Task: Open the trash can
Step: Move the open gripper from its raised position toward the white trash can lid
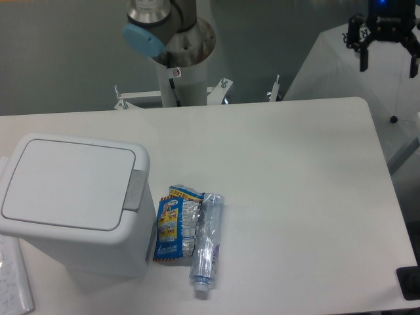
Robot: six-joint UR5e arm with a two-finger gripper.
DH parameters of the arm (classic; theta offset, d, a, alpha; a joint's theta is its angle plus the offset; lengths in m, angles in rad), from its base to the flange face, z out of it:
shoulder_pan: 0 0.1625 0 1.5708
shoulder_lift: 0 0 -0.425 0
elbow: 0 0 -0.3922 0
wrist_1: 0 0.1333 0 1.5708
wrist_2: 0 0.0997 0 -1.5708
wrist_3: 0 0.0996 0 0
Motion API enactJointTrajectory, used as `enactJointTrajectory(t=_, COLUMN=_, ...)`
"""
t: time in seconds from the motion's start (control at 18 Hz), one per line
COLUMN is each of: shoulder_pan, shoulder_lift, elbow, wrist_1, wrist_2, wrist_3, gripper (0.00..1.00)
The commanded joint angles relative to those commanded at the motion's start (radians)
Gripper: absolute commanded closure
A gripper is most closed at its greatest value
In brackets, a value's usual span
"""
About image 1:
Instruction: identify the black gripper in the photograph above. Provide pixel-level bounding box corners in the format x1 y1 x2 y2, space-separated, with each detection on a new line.
346 0 419 78

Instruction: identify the crushed clear plastic bottle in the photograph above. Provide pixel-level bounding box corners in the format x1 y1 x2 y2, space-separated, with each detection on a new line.
190 193 224 297

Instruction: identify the black pedestal cable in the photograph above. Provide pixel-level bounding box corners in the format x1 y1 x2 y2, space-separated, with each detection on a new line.
166 51 182 107

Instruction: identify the white metal base frame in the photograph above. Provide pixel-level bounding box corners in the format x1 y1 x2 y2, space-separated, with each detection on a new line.
113 74 284 111

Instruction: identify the white trash can lid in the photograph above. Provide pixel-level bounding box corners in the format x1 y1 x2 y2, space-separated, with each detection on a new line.
1 138 136 231

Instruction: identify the black device at edge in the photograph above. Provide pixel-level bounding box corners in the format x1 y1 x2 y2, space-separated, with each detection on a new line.
396 266 419 301

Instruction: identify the white umbrella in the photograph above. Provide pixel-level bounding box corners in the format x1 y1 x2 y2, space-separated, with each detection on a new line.
284 25 419 160

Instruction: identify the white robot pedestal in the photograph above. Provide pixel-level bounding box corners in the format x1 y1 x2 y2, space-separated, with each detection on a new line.
152 18 216 90

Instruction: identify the grey lid push button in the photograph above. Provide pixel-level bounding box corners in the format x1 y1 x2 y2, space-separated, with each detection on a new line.
123 170 146 212

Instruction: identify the white plastic trash can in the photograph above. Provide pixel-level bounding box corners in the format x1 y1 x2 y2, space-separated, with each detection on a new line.
1 133 156 276

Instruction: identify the white paper notebook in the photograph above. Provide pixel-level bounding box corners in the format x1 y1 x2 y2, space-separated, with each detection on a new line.
0 156 35 315

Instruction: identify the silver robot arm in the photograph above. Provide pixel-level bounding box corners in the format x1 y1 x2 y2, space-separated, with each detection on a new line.
123 1 419 78

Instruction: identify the blue snack wrapper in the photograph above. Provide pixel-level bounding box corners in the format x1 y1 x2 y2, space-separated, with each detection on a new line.
154 184 204 261

